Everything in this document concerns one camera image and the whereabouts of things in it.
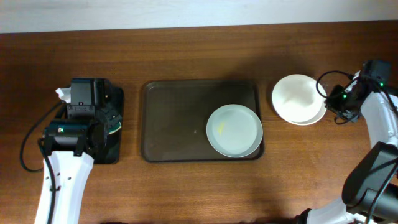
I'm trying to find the pink plate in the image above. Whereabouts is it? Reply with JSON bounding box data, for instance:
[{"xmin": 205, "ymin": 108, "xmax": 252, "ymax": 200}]
[{"xmin": 279, "ymin": 94, "xmax": 326, "ymax": 126}]

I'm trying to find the cream white plate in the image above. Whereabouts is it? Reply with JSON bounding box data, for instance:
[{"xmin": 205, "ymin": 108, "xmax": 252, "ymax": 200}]
[{"xmin": 271, "ymin": 74, "xmax": 326, "ymax": 126}]

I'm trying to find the brown serving tray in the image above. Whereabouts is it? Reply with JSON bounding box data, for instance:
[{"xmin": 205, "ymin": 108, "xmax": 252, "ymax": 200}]
[{"xmin": 141, "ymin": 80, "xmax": 261, "ymax": 163}]

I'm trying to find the light blue plate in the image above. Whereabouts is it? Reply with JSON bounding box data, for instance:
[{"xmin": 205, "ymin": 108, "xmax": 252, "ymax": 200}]
[{"xmin": 206, "ymin": 104, "xmax": 263, "ymax": 158}]

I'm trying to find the black plastic tray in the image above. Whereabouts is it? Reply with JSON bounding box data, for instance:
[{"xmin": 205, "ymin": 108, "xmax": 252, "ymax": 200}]
[{"xmin": 60, "ymin": 86, "xmax": 125, "ymax": 165}]

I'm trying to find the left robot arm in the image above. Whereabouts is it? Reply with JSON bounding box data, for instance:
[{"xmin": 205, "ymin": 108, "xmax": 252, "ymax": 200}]
[{"xmin": 35, "ymin": 78, "xmax": 124, "ymax": 223}]

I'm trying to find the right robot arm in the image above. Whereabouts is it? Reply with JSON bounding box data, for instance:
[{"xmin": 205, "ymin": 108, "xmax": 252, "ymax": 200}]
[{"xmin": 292, "ymin": 60, "xmax": 397, "ymax": 224}]

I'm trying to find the green and yellow sponge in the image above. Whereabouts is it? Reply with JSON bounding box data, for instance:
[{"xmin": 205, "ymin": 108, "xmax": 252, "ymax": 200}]
[{"xmin": 109, "ymin": 122, "xmax": 122, "ymax": 134}]

